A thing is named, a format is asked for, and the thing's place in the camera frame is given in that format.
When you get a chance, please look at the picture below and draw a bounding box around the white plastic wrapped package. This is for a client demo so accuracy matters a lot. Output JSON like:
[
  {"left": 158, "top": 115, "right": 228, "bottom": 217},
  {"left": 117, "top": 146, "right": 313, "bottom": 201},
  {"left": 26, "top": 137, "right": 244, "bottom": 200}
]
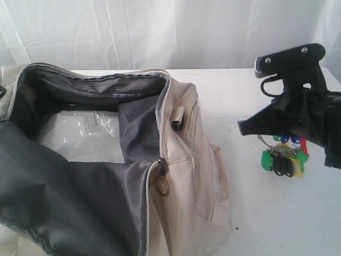
[{"left": 37, "top": 110, "right": 124, "bottom": 163}]

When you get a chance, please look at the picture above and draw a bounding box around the white backdrop curtain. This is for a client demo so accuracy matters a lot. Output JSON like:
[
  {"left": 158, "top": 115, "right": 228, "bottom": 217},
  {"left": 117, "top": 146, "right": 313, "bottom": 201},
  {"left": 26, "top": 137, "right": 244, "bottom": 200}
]
[{"left": 1, "top": 1, "right": 340, "bottom": 70}]

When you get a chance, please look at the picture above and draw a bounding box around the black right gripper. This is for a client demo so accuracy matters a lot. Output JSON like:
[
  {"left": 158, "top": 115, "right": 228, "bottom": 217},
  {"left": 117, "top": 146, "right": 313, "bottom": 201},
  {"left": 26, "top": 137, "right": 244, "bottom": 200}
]
[{"left": 238, "top": 89, "right": 340, "bottom": 168}]

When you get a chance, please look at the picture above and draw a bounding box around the beige duffel bag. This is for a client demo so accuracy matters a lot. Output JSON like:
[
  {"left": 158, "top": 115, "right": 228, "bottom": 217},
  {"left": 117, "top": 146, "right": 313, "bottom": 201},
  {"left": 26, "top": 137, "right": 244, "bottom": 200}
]
[{"left": 1, "top": 63, "right": 231, "bottom": 255}]

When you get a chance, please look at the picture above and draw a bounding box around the colourful key tag bunch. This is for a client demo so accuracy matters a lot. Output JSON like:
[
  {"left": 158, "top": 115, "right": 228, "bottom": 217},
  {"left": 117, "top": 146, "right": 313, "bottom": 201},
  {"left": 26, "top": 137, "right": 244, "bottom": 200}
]
[{"left": 257, "top": 134, "right": 310, "bottom": 178}]

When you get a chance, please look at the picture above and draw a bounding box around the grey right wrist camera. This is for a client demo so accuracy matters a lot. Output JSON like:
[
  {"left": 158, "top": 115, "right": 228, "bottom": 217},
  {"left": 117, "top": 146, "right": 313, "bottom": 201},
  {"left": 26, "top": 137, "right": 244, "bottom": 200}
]
[{"left": 254, "top": 43, "right": 328, "bottom": 93}]

